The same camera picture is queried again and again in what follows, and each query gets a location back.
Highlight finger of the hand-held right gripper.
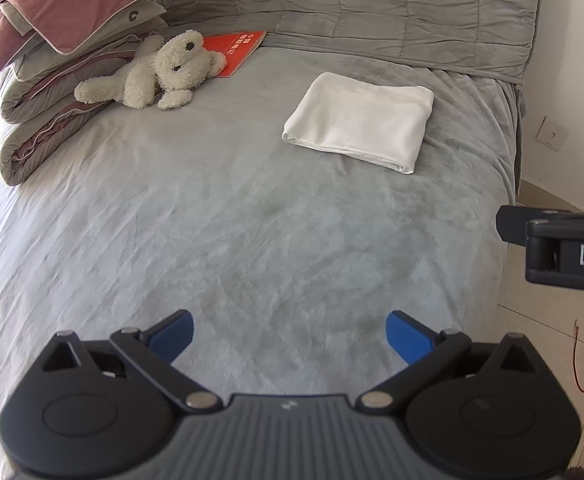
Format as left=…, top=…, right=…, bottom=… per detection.
left=496, top=205, right=584, bottom=247

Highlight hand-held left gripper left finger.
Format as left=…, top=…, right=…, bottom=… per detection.
left=29, top=309, right=223, bottom=413

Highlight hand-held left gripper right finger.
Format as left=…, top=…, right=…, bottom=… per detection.
left=356, top=310, right=553, bottom=413

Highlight white pants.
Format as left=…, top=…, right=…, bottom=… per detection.
left=282, top=72, right=434, bottom=176

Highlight bed with grey sheet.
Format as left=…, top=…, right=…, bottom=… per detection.
left=0, top=30, right=528, bottom=480

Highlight grey folded quilt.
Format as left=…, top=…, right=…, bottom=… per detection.
left=0, top=16, right=170, bottom=123
left=0, top=102, right=112, bottom=187

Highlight grey quilted headboard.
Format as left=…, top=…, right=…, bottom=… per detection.
left=157, top=0, right=543, bottom=86

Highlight white plush dog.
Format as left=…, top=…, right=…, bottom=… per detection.
left=74, top=30, right=227, bottom=111

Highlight red book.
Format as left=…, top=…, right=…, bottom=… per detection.
left=203, top=31, right=267, bottom=78

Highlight white wall socket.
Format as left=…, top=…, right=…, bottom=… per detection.
left=535, top=116, right=569, bottom=151

